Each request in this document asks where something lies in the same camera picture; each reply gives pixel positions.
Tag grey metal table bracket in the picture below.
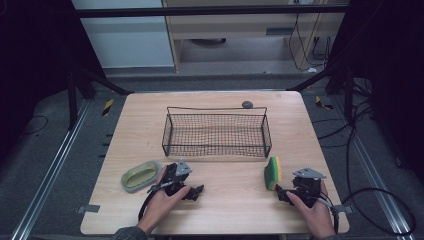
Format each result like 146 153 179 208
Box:
77 204 101 214
333 204 354 214

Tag dark curtain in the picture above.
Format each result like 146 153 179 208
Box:
328 0 424 186
0 0 106 161

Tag aluminium floor rail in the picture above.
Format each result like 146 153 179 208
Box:
331 95 416 240
9 99 93 240

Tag black wire mesh basket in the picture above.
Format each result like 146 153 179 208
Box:
161 105 273 159

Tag hand-held gripper cable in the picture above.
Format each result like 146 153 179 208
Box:
137 179 176 222
311 195 341 234

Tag yellow and black striped tape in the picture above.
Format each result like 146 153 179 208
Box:
314 95 334 111
101 98 115 117

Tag green and yellow sponge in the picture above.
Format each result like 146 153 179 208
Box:
263 156 283 192

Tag green soap dish grey rim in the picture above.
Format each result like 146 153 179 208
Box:
120 160 163 194

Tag white cabinet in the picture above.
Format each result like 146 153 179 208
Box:
71 0 176 70

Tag long black looped floor cable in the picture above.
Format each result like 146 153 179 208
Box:
342 99 417 236

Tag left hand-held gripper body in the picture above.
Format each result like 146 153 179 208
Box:
162 158 194 197

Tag person's left hand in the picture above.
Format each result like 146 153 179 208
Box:
137 165 192 235

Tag left hand-held gripper cable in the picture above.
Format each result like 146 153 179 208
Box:
137 179 176 222

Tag right hand-held gripper cable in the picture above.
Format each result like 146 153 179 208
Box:
311 195 341 234

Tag person's right hand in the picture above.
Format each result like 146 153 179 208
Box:
285 181 336 238

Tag black hanging cables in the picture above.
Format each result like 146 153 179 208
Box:
287 12 332 73

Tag light wooden desk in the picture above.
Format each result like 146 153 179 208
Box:
162 0 350 74

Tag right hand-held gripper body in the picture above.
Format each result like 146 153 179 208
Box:
292 167 327 208

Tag black horizontal bar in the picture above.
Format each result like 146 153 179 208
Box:
73 4 350 18

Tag black metal stand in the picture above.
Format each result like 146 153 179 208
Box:
287 61 355 122
65 61 134 132

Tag thin black floor cable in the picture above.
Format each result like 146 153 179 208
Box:
22 114 50 136

